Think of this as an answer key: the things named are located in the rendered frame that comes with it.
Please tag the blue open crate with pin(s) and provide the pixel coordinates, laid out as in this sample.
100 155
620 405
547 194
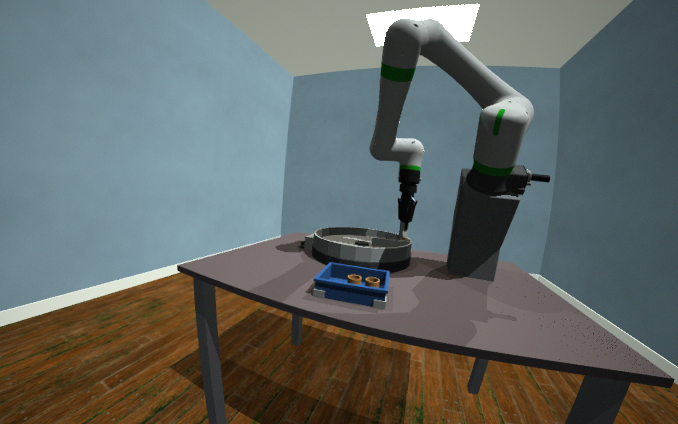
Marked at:
329 283

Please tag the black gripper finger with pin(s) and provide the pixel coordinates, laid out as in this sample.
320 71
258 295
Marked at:
408 215
401 210

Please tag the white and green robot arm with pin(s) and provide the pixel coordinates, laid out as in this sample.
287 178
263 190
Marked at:
503 121

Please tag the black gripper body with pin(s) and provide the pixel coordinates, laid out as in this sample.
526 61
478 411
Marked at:
408 190

